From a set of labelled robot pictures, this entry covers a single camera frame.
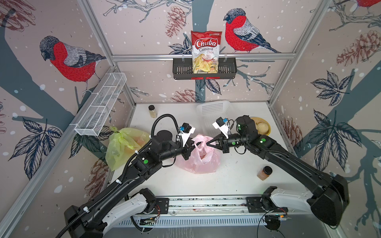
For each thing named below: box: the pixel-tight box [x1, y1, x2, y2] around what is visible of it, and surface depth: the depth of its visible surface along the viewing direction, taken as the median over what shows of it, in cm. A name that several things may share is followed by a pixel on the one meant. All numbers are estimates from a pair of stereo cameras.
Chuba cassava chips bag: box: [190, 30, 223, 74], surface depth 87 cm
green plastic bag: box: [105, 125, 151, 172], surface depth 80 cm
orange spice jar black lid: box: [256, 165, 273, 181], surface depth 78 cm
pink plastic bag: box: [175, 134, 222, 175], surface depth 67 cm
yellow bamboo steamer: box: [250, 117, 272, 136], surface depth 100 cm
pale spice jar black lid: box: [148, 104, 158, 119], surface depth 109 cm
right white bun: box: [256, 121, 269, 135], surface depth 100 cm
